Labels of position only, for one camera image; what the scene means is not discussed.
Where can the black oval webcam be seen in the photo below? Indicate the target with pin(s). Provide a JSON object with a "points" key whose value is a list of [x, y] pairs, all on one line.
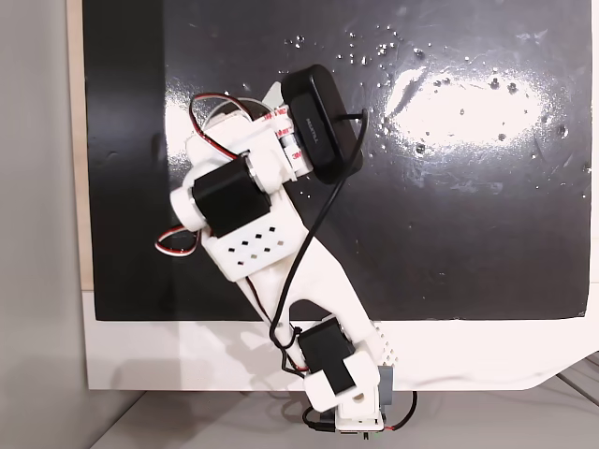
{"points": [[318, 126]]}

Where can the black glossy table mat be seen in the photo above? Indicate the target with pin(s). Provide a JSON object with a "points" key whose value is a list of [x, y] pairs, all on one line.
{"points": [[444, 234]]}

